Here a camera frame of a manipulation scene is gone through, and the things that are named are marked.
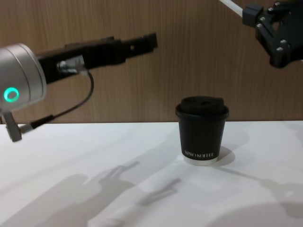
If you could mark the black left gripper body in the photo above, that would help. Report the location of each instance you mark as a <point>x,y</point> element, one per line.
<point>99,58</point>

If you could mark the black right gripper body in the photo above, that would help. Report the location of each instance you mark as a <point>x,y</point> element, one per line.
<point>290,53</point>

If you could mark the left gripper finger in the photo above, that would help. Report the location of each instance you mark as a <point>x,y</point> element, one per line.
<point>106,40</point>
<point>142,46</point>

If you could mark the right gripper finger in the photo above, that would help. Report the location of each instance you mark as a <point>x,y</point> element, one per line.
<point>265,26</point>
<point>287,11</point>

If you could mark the white straw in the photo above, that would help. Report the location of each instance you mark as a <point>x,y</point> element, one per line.
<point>233,5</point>

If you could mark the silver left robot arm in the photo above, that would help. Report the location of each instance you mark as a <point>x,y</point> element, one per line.
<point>21,71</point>

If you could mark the black plastic cup lid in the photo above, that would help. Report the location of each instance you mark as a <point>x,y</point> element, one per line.
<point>202,106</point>

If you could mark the black paper cup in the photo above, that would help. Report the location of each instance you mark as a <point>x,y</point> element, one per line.
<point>201,139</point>

